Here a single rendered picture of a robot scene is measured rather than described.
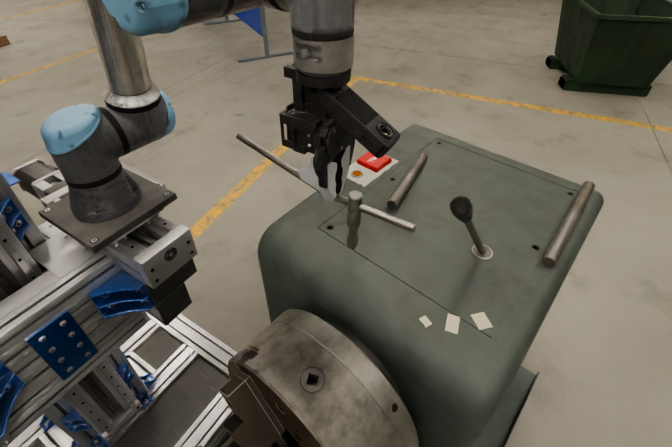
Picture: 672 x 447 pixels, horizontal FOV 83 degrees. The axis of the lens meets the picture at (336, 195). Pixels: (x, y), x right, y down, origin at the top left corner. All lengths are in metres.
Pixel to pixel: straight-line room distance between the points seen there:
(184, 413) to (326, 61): 1.51
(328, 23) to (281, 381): 0.46
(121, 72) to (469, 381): 0.84
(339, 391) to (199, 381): 1.26
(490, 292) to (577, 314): 1.81
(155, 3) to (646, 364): 2.40
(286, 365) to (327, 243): 0.22
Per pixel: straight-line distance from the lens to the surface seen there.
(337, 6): 0.45
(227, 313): 2.19
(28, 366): 1.11
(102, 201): 1.00
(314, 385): 0.60
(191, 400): 1.77
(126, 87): 0.94
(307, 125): 0.51
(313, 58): 0.47
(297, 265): 0.68
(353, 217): 0.59
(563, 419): 2.11
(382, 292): 0.63
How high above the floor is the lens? 1.75
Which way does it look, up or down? 39 degrees down
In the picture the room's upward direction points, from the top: straight up
